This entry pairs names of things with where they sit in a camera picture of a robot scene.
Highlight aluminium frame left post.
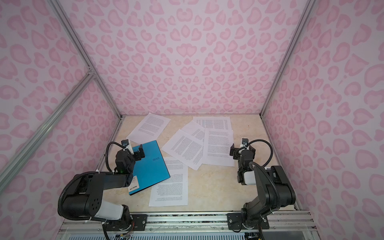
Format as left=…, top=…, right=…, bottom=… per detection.
left=47, top=0, right=123, bottom=120

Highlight aluminium frame right post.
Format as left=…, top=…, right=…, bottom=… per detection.
left=260, top=0, right=319, bottom=120

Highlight blue A4 clip folder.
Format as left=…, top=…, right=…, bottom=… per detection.
left=128, top=141, right=170, bottom=196

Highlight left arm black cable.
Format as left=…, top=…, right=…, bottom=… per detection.
left=104, top=141, right=125, bottom=173

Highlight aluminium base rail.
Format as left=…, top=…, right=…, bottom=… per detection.
left=56, top=210, right=319, bottom=240

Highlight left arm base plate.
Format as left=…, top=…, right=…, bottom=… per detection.
left=104, top=214, right=148, bottom=232

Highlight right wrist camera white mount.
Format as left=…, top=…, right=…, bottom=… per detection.
left=241, top=138, right=249, bottom=150

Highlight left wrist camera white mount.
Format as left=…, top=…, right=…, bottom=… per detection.
left=121, top=139, right=134, bottom=155

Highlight aluminium frame diagonal bar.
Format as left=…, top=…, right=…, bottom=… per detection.
left=1, top=71, right=95, bottom=193

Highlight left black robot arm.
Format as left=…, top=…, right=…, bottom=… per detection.
left=58, top=140, right=146, bottom=228

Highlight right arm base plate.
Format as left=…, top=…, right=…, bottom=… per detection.
left=226, top=212, right=270, bottom=232

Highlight printed sheet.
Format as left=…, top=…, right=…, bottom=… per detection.
left=193, top=117, right=232, bottom=131
left=181, top=121, right=205, bottom=142
left=203, top=129, right=235, bottom=167
left=149, top=157, right=188, bottom=207
left=127, top=113, right=171, bottom=145
left=162, top=130, right=204, bottom=171

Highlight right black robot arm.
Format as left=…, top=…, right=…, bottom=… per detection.
left=227, top=144, right=296, bottom=233

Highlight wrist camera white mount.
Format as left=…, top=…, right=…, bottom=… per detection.
left=241, top=138, right=249, bottom=150
left=121, top=139, right=134, bottom=155

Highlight aluminium frame post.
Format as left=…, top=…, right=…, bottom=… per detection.
left=260, top=0, right=319, bottom=120
left=47, top=0, right=123, bottom=120

